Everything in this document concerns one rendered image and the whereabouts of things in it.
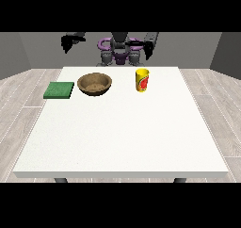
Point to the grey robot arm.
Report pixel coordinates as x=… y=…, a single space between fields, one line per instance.
x=151 y=36
x=79 y=34

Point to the green square pad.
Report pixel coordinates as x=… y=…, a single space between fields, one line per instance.
x=59 y=90

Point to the brown wooden bowl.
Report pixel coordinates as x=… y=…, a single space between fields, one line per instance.
x=94 y=84

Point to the yellow cup with melon print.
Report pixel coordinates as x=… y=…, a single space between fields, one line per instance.
x=142 y=80

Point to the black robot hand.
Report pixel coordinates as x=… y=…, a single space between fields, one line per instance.
x=147 y=49
x=67 y=43

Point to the grey robot trunk purple rings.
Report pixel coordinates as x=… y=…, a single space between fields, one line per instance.
x=119 y=56

